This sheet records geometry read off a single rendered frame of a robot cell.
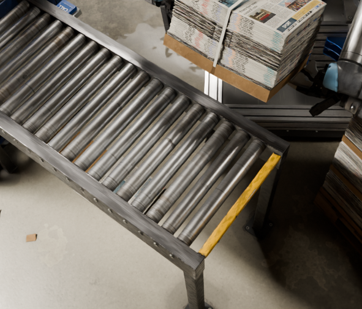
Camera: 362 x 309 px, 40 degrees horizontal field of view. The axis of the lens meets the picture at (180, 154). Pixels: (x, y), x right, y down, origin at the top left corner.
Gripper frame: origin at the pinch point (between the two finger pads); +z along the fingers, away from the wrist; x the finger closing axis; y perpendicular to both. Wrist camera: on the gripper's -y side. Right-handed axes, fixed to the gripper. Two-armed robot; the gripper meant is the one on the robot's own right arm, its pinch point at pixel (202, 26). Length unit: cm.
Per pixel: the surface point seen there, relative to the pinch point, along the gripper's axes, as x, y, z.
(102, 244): -25, -117, -12
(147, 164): -36, -35, 11
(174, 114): -16.1, -27.7, 6.1
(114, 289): -37, -121, 7
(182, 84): -5.4, -22.8, 0.3
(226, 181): -26, -31, 37
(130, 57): -7.0, -23.4, -23.9
